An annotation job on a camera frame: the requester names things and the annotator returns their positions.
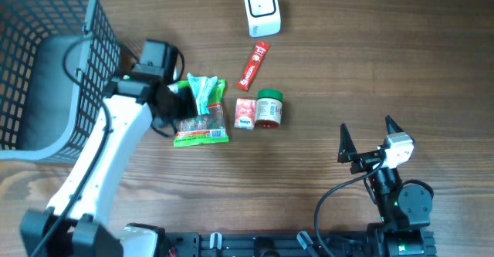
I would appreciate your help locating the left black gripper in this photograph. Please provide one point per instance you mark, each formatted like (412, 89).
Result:
(179, 105)

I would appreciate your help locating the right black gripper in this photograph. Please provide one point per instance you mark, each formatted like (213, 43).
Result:
(367, 160)

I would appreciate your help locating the teal snack packet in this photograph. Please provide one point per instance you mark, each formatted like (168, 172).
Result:
(202, 87)

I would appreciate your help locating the green candy bag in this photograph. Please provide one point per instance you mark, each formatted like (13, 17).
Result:
(209, 128)

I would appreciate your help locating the red white tissue packet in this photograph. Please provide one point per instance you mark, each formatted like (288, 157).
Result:
(245, 114)

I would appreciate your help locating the green lid jar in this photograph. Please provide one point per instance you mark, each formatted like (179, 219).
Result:
(268, 109)

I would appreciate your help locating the red stick sachet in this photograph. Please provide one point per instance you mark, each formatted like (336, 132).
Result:
(252, 67)

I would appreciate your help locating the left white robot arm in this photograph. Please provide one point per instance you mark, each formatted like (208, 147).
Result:
(75, 220)

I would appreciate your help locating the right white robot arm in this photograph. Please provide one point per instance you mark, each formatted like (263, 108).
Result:
(404, 206)

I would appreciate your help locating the white barcode scanner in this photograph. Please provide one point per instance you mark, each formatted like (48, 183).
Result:
(263, 16)

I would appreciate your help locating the grey plastic mesh basket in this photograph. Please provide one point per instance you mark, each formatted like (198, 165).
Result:
(56, 58)

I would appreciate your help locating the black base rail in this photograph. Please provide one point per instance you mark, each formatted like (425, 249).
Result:
(270, 244)

